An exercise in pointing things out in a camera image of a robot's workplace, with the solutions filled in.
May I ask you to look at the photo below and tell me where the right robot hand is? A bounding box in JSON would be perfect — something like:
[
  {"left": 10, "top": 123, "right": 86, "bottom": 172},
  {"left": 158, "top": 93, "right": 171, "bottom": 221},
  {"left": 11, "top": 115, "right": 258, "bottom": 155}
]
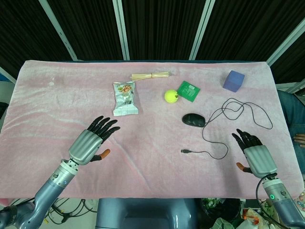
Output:
[{"left": 232, "top": 128, "right": 278, "bottom": 178}]

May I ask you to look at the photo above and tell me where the dark green oval object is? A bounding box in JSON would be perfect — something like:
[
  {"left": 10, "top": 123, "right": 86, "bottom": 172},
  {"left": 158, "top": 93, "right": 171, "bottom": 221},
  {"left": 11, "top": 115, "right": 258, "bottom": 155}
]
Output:
[{"left": 182, "top": 113, "right": 206, "bottom": 128}]

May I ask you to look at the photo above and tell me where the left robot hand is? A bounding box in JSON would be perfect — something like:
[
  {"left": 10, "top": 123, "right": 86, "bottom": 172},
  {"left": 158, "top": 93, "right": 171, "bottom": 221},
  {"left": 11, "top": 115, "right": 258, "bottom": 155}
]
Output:
[{"left": 68, "top": 115, "right": 121, "bottom": 166}]

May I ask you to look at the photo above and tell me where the aluminium frame post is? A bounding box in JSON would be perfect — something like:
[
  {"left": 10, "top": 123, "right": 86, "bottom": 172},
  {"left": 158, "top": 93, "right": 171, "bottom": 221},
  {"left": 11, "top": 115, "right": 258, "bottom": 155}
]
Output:
[
  {"left": 112, "top": 0, "right": 131, "bottom": 61},
  {"left": 190, "top": 0, "right": 212, "bottom": 61},
  {"left": 39, "top": 0, "right": 78, "bottom": 61},
  {"left": 267, "top": 22, "right": 305, "bottom": 66}
]

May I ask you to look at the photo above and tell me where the green white crumpled packaging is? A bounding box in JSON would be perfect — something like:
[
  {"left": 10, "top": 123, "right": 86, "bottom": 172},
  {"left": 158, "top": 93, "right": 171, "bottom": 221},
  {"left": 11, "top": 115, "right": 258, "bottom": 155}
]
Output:
[{"left": 211, "top": 217, "right": 239, "bottom": 229}]

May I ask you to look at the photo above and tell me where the pink velvet table cloth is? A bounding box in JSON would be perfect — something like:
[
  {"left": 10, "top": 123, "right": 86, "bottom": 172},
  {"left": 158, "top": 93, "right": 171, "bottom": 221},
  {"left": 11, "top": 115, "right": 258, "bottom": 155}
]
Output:
[{"left": 0, "top": 59, "right": 305, "bottom": 206}]

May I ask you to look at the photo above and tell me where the green square sachet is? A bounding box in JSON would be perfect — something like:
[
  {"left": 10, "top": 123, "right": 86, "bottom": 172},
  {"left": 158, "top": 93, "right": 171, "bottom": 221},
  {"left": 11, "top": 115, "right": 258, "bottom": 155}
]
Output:
[{"left": 177, "top": 80, "right": 201, "bottom": 103}]

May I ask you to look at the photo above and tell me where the black bin bag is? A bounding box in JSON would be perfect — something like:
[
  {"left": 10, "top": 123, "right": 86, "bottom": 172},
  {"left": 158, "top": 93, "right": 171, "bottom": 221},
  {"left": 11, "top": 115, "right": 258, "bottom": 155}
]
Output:
[{"left": 201, "top": 198, "right": 242, "bottom": 226}]

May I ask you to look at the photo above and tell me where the clear plastic bag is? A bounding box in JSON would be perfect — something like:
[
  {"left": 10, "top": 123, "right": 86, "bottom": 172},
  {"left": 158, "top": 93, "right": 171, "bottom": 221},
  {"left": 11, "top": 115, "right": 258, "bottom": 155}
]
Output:
[{"left": 242, "top": 207, "right": 271, "bottom": 229}]

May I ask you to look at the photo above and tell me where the white snack packet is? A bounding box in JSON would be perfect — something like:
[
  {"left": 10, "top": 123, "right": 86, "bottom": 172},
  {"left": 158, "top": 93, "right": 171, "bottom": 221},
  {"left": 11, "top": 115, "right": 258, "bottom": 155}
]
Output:
[{"left": 112, "top": 81, "right": 139, "bottom": 117}]

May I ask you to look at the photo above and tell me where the black robot wrist cable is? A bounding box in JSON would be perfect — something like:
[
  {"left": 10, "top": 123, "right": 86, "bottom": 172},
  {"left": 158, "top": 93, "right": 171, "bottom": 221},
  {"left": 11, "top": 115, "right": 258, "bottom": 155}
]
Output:
[{"left": 255, "top": 175, "right": 283, "bottom": 229}]

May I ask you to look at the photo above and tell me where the blue foam cube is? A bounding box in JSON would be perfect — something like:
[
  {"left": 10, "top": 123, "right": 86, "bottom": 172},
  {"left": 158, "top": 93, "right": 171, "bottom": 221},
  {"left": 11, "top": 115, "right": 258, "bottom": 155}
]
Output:
[{"left": 223, "top": 70, "right": 245, "bottom": 92}]

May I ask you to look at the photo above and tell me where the yellow tennis ball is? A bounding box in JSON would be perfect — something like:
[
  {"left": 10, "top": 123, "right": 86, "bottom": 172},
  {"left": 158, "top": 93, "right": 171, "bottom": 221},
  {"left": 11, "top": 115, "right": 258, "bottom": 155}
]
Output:
[{"left": 164, "top": 89, "right": 179, "bottom": 104}]

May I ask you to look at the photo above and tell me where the bundle of wooden sticks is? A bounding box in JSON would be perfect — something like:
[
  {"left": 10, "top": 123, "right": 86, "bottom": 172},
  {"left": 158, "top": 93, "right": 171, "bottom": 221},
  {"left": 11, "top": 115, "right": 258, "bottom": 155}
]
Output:
[{"left": 131, "top": 70, "right": 173, "bottom": 81}]

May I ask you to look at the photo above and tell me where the grey-blue robot torso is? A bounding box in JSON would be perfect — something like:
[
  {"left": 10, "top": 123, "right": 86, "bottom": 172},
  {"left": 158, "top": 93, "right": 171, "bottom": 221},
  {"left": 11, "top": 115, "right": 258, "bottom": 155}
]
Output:
[{"left": 96, "top": 198, "right": 198, "bottom": 229}]

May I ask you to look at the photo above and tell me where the black floor cable bundle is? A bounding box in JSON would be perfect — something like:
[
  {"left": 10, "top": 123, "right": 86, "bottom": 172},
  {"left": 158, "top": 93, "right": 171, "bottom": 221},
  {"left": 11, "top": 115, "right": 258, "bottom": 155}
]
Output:
[{"left": 45, "top": 198, "right": 98, "bottom": 226}]

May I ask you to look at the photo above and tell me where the black mouse cable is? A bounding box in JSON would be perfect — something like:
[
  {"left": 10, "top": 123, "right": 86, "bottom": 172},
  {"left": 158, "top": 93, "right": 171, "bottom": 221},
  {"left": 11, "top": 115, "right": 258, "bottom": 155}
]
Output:
[{"left": 181, "top": 97, "right": 274, "bottom": 160}]

